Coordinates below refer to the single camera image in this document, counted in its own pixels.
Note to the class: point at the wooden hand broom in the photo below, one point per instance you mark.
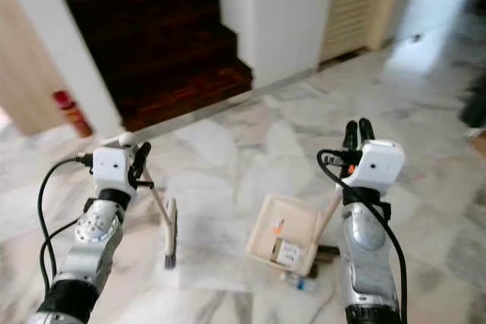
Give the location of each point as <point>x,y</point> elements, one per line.
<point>169,233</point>

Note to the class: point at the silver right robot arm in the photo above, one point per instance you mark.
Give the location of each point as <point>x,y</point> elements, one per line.
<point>368,240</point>

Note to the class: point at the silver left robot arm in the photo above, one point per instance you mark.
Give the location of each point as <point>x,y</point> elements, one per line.
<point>95,229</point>

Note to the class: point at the small floor door stopper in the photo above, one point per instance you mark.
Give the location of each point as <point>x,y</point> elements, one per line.
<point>416,37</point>

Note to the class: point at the red canister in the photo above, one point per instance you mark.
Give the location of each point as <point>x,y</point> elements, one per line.
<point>72,111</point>

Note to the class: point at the orange paper scrap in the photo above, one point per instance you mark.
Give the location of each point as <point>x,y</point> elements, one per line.
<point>277,226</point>

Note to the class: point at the dark wooden staircase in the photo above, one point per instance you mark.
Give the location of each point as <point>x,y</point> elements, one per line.
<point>159,43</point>

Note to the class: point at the small cardboard box with label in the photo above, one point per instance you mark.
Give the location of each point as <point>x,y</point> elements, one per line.
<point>290,253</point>

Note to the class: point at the dark object at room edge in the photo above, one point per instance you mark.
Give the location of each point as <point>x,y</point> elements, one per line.
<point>475,104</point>

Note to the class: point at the light wooden panel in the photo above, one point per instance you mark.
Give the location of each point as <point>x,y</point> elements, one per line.
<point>26,73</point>

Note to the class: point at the beige louvered door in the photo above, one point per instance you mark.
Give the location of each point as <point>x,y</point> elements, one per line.
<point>357,5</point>

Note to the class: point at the clear plastic bottle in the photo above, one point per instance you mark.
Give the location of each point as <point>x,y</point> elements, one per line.
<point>301,282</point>

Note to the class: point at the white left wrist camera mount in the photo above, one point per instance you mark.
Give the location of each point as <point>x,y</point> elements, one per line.
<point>112,166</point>

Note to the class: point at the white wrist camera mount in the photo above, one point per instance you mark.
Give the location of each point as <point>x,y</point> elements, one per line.
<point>112,166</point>
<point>380,163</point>

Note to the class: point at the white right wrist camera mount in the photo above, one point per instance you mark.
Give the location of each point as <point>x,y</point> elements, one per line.
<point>380,163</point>

